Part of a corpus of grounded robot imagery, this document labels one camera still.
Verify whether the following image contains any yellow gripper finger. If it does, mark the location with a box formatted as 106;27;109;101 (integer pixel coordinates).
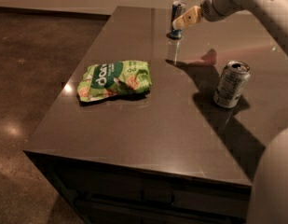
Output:
172;6;202;30

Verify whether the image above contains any blue silver redbull can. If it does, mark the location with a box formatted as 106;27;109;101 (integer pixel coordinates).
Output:
169;0;186;40

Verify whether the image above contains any silver green soda can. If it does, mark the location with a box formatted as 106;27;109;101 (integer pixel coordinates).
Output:
213;61;250;108

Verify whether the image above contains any green chip bag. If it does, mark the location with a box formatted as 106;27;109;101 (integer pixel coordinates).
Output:
77;60;152;103

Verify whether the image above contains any dark cabinet drawer front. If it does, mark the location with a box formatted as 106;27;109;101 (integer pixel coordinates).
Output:
55;164;251;224

